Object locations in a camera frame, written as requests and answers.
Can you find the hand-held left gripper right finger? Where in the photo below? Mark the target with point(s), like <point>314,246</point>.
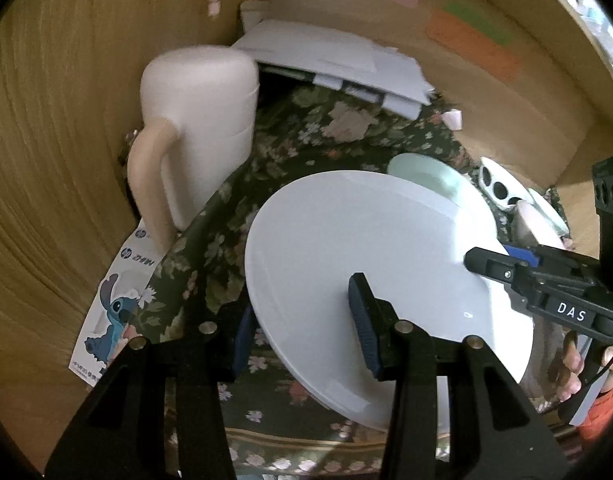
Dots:
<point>362,320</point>

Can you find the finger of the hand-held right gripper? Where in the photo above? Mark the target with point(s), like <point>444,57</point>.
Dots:
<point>491,265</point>
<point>524,256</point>

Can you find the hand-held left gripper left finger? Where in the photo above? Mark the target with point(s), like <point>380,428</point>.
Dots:
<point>243,342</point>

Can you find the large white plate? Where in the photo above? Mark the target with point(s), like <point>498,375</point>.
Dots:
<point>336,240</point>

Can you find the person's right forearm orange sleeve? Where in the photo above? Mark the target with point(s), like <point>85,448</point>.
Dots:
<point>606,417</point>

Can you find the person's right hand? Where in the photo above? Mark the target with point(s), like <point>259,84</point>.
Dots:
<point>572,360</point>

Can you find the white dish with black spots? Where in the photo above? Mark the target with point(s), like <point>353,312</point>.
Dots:
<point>501,185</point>

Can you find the light green dish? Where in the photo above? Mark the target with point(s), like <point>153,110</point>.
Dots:
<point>426,172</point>

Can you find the cartoon printed leaflet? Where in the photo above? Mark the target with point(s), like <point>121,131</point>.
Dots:
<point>111,300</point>

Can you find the pink paper scrap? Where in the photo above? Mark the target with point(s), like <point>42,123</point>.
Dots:
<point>451,119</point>

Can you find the dark floral cloth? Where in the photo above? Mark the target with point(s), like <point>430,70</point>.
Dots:
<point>296,145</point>

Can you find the orange sticky note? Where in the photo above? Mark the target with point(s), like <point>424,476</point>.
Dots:
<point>466,42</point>

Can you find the green sticky note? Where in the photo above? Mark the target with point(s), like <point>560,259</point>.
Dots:
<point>479,22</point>

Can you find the stack of white papers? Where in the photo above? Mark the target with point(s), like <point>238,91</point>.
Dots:
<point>311,45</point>

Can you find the white plastic container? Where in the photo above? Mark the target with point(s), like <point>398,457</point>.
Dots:
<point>251,12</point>

